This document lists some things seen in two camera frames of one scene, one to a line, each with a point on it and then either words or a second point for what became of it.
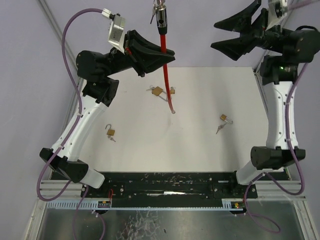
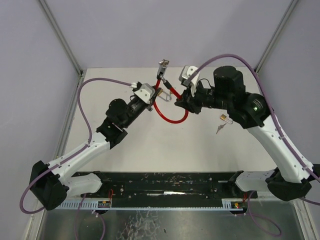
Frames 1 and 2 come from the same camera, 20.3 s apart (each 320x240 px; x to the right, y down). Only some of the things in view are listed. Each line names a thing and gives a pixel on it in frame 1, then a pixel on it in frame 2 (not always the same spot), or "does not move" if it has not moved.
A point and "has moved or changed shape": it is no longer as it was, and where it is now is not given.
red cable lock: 162,20 to 161,73
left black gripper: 131,52 to 152,100
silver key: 156,5 has moved or changed shape
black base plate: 169,189 does not move
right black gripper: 261,32 to 189,100
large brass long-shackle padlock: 158,91 does not move
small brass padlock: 225,118 does not move
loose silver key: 220,127 does not move
